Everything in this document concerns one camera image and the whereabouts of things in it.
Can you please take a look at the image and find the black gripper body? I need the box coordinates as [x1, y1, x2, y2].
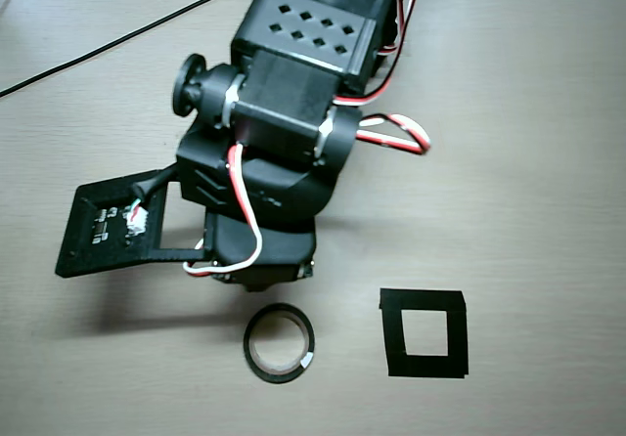
[202, 209, 318, 294]

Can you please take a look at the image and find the black tape roll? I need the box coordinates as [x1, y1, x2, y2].
[243, 302, 317, 384]

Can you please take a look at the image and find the black tape square marker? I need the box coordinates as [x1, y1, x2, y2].
[379, 287, 470, 380]

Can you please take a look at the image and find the red white gripper servo wire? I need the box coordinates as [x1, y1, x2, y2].
[182, 142, 265, 279]

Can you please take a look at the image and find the short black camera cable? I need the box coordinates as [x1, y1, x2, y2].
[128, 164, 178, 200]

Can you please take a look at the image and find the twisted red white wire loop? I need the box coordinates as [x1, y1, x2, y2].
[355, 112, 432, 156]

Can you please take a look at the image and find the black camera mount with board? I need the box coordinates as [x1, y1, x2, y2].
[54, 169, 216, 279]

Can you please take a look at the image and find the long red white arm wire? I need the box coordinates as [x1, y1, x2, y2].
[332, 0, 425, 109]

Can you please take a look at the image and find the long black table cable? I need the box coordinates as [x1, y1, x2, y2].
[0, 0, 271, 99]

